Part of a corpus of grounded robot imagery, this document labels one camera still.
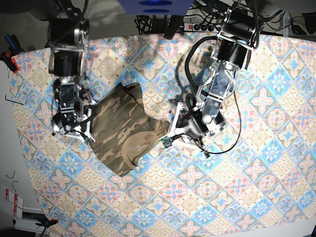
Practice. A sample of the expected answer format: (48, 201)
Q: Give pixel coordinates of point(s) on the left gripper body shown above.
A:
(187, 129)

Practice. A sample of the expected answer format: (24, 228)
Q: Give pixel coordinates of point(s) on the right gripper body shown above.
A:
(73, 125)

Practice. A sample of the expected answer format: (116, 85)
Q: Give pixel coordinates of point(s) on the camouflage T-shirt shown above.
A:
(122, 130)

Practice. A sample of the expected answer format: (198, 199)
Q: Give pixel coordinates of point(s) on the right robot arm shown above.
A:
(68, 41)

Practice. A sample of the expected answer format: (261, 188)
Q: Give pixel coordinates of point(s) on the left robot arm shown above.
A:
(237, 38)

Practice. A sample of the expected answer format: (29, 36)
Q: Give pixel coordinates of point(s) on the patterned tile tablecloth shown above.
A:
(262, 172)

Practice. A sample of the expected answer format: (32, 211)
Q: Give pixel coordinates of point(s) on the red white label card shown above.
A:
(15, 203)

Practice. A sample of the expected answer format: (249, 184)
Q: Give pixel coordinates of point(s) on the red black clamp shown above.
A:
(14, 49)

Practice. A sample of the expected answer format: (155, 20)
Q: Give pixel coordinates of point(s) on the black blue clamp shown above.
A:
(43, 221)

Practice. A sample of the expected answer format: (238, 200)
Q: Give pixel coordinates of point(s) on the white power strip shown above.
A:
(197, 27)

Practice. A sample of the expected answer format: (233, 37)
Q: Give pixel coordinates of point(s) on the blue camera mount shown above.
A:
(155, 7)

